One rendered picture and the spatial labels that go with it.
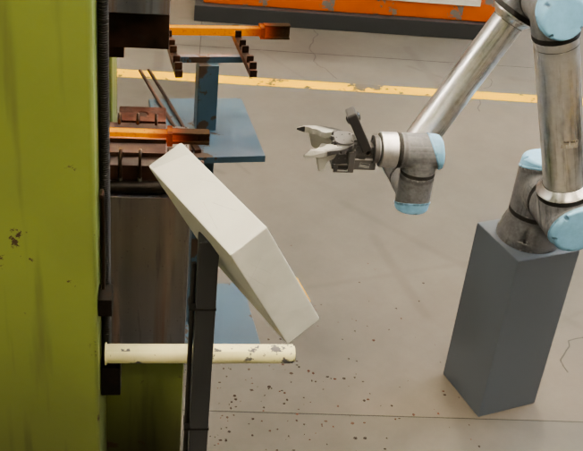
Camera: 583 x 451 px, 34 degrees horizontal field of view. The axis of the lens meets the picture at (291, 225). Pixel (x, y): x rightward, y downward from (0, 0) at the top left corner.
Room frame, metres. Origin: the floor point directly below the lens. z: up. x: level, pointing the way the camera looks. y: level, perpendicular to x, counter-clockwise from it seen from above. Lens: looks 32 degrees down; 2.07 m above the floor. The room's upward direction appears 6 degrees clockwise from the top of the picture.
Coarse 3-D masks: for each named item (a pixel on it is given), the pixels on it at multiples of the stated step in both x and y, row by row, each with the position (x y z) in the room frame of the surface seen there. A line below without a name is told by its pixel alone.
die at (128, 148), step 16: (160, 128) 2.14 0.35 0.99; (112, 144) 2.03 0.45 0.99; (128, 144) 2.04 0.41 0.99; (144, 144) 2.05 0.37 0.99; (160, 144) 2.06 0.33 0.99; (112, 160) 1.97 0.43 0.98; (128, 160) 1.98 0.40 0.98; (144, 160) 1.99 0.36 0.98; (112, 176) 1.95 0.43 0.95; (128, 176) 1.96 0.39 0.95; (144, 176) 1.96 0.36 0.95
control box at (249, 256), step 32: (160, 160) 1.64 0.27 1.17; (192, 160) 1.62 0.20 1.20; (192, 192) 1.53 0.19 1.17; (224, 192) 1.51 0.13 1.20; (192, 224) 1.59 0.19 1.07; (224, 224) 1.43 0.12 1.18; (256, 224) 1.41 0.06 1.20; (224, 256) 1.44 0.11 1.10; (256, 256) 1.39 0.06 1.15; (256, 288) 1.39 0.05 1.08; (288, 288) 1.43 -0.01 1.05; (288, 320) 1.44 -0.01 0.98
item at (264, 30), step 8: (264, 24) 2.81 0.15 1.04; (272, 24) 2.81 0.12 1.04; (280, 24) 2.82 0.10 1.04; (288, 24) 2.83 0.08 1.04; (176, 32) 2.73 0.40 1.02; (184, 32) 2.73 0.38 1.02; (192, 32) 2.74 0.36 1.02; (200, 32) 2.74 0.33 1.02; (208, 32) 2.75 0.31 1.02; (216, 32) 2.76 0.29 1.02; (224, 32) 2.76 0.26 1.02; (232, 32) 2.77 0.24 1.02; (248, 32) 2.78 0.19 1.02; (256, 32) 2.79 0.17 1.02; (264, 32) 2.79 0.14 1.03; (272, 32) 2.81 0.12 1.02; (280, 32) 2.82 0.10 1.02; (288, 32) 2.82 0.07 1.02
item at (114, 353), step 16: (112, 352) 1.70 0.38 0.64; (128, 352) 1.70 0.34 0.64; (144, 352) 1.71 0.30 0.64; (160, 352) 1.71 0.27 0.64; (176, 352) 1.72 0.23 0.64; (224, 352) 1.74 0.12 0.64; (240, 352) 1.74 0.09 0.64; (256, 352) 1.75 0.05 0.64; (272, 352) 1.76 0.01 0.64; (288, 352) 1.76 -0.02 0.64
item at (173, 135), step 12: (120, 132) 2.06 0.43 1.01; (132, 132) 2.07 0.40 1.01; (144, 132) 2.07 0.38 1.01; (156, 132) 2.08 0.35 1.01; (168, 132) 2.08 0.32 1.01; (180, 132) 2.09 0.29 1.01; (192, 132) 2.09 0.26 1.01; (204, 132) 2.10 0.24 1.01; (168, 144) 2.07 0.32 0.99; (192, 144) 2.09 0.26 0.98; (204, 144) 2.09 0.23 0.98
